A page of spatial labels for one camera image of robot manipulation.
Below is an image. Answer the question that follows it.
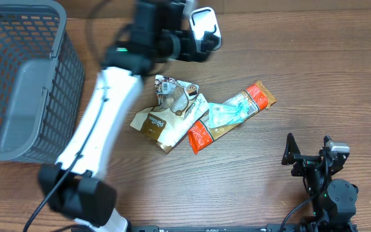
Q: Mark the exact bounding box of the white brown snack pouch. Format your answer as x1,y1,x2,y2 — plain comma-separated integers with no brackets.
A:
130,75,209,153

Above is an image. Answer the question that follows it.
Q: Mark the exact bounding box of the orange biscuit package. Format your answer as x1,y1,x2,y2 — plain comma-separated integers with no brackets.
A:
188,81,276,153

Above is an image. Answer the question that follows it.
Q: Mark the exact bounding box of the teal wipes packet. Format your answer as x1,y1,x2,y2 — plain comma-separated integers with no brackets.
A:
209,98,249,128

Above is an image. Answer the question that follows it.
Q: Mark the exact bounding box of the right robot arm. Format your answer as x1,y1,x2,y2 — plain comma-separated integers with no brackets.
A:
279,133,359,231

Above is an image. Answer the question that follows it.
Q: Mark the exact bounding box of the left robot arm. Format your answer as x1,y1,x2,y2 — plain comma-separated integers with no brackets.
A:
38,1,221,232

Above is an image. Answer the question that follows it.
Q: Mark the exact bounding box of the white barcode scanner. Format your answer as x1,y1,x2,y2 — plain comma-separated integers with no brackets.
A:
189,6,222,52

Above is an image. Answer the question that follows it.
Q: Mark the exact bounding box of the grey plastic shopping basket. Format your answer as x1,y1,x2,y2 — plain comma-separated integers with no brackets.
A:
0,1,84,163

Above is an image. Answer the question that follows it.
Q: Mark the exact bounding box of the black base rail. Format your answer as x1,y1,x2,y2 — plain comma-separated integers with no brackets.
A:
71,224,359,232

